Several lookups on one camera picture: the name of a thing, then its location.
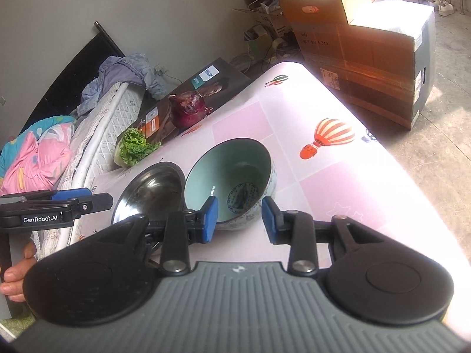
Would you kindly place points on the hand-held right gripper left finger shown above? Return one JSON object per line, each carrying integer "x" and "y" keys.
{"x": 210, "y": 217}

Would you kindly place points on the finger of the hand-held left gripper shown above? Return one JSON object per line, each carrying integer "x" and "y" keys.
{"x": 70, "y": 194}
{"x": 95, "y": 203}

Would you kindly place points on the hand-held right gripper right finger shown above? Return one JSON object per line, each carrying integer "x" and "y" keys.
{"x": 268, "y": 221}

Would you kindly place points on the green ceramic bowl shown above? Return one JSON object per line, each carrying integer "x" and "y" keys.
{"x": 235, "y": 169}

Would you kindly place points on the stainless steel bowl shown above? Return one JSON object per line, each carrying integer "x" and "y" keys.
{"x": 154, "y": 187}

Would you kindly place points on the person's left hand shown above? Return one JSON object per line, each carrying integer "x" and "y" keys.
{"x": 14, "y": 277}

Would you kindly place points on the pink and blue quilt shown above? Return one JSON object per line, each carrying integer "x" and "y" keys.
{"x": 33, "y": 158}

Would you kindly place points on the green lettuce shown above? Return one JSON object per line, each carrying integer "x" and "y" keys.
{"x": 134, "y": 147}

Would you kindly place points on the pink printed tablecloth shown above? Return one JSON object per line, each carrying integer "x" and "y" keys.
{"x": 331, "y": 176}

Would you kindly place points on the red cabbage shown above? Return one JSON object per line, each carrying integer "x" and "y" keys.
{"x": 189, "y": 108}

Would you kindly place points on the black headboard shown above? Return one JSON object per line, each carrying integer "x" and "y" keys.
{"x": 73, "y": 73}

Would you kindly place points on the blue-grey clothes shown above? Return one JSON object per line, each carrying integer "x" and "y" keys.
{"x": 121, "y": 68}

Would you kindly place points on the dark printed flat box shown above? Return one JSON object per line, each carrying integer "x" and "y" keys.
{"x": 228, "y": 81}

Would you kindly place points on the white power strip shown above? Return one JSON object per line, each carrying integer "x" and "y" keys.
{"x": 159, "y": 68}

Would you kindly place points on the green paper bag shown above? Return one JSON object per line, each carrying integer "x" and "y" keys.
{"x": 259, "y": 42}

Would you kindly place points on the large brown and grey box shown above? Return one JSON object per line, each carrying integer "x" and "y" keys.
{"x": 368, "y": 62}

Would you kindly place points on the small cluttered cardboard box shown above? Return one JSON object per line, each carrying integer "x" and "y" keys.
{"x": 268, "y": 16}

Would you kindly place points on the open cardboard box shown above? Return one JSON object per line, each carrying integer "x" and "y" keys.
{"x": 312, "y": 11}

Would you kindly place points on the white sneaker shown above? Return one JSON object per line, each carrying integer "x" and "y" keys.
{"x": 446, "y": 8}
{"x": 435, "y": 2}

